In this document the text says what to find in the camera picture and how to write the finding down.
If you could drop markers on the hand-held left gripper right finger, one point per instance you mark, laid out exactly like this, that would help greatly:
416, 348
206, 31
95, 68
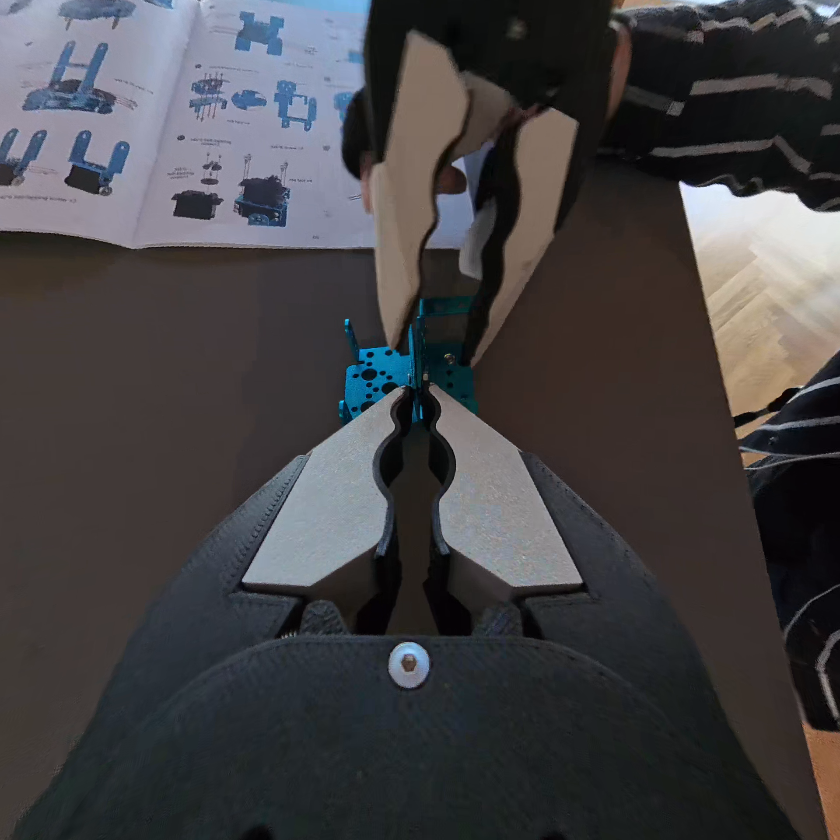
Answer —
505, 525

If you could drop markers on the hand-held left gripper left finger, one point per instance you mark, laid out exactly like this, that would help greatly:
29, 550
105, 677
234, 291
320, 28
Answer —
321, 525

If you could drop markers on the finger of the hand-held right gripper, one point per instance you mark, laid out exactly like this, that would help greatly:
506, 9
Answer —
538, 197
407, 164

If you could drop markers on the blue metal bracket assembly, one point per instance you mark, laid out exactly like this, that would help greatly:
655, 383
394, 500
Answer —
446, 306

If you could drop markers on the person's right forearm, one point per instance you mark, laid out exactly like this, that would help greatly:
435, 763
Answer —
722, 98

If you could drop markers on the dark desk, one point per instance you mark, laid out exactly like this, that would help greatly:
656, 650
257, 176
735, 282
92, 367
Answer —
164, 394

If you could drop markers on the person's right hand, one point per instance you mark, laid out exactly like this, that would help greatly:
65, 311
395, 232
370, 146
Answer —
453, 180

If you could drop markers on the assembly instruction manual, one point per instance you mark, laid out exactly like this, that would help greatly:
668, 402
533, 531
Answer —
157, 39

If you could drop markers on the person's torso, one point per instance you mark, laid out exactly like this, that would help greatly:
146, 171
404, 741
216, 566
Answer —
807, 525

